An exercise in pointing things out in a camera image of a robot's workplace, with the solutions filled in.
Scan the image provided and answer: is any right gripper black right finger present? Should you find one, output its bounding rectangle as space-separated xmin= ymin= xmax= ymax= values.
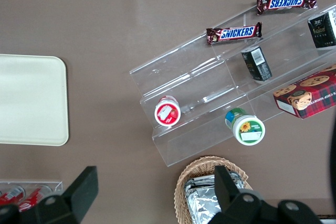
xmin=209 ymin=165 xmax=276 ymax=224

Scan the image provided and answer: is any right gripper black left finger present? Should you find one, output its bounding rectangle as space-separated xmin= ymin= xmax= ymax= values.
xmin=31 ymin=166 xmax=99 ymax=224

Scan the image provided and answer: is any light wicker basket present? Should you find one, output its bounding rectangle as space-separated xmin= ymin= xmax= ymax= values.
xmin=173 ymin=155 xmax=254 ymax=224

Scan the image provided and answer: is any beige plastic tray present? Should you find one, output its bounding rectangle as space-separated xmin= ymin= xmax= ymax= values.
xmin=0 ymin=54 xmax=70 ymax=147

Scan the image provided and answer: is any clear acrylic bottle rack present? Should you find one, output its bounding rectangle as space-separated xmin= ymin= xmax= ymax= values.
xmin=0 ymin=180 xmax=64 ymax=209

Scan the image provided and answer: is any silver foil container stack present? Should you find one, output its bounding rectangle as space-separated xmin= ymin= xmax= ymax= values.
xmin=183 ymin=170 xmax=247 ymax=224

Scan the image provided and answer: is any red cola bottle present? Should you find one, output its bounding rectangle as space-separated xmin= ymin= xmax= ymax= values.
xmin=0 ymin=185 xmax=26 ymax=207
xmin=17 ymin=185 xmax=53 ymax=212

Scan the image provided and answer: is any green lid yogurt cup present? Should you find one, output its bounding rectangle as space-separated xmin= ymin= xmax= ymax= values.
xmin=224 ymin=107 xmax=266 ymax=147

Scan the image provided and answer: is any red lid yogurt cup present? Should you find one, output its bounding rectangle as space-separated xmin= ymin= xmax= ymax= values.
xmin=154 ymin=95 xmax=182 ymax=128

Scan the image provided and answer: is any clear acrylic step display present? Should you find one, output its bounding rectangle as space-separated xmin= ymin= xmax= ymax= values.
xmin=129 ymin=0 xmax=336 ymax=167

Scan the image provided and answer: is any red tartan cookie box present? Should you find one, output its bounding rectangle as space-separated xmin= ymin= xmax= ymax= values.
xmin=272 ymin=64 xmax=336 ymax=120

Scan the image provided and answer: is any small black carton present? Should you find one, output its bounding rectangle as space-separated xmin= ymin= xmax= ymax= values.
xmin=307 ymin=10 xmax=336 ymax=49
xmin=241 ymin=46 xmax=273 ymax=82

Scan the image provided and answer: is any Snickers chocolate bar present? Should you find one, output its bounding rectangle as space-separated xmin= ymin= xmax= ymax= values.
xmin=205 ymin=22 xmax=263 ymax=46
xmin=256 ymin=0 xmax=318 ymax=16

